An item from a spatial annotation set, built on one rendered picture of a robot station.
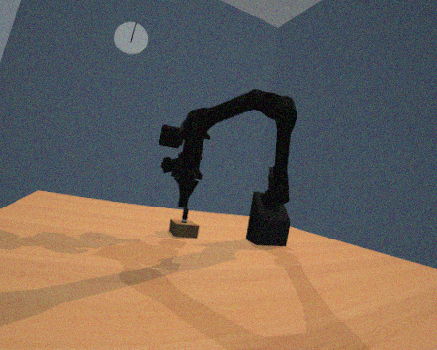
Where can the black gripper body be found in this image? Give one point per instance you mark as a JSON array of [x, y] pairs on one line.
[[190, 161]]

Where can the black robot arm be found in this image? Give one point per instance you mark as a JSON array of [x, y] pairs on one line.
[[282, 109]]

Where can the tan square block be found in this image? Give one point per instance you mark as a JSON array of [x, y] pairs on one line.
[[183, 230]]

